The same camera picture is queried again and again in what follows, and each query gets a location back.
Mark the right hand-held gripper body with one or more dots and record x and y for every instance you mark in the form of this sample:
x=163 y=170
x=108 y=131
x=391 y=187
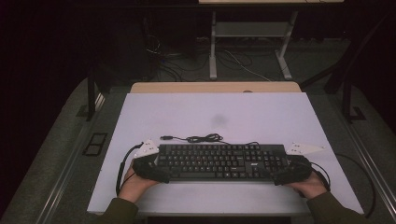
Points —
x=300 y=169

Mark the black rectangular floor frame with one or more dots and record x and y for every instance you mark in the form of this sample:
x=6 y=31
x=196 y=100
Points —
x=95 y=143

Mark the white metal desk frame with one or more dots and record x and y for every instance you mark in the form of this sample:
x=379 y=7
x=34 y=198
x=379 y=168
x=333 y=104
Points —
x=249 y=29

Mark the black metal stand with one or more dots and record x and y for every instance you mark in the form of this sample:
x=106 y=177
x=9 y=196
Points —
x=347 y=102

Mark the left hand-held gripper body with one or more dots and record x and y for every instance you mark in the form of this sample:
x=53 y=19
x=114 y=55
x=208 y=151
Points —
x=144 y=166

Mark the person's left hand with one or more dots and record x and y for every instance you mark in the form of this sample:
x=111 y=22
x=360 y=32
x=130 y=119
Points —
x=135 y=186

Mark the person's right hand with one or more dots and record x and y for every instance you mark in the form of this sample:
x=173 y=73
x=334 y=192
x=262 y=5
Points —
x=311 y=188

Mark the aluminium floor rail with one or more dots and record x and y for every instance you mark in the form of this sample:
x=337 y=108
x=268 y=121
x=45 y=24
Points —
x=370 y=158
x=68 y=168

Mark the wooden table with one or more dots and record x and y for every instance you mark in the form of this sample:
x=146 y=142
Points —
x=202 y=87

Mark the black computer keyboard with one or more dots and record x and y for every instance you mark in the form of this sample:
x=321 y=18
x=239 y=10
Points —
x=218 y=161

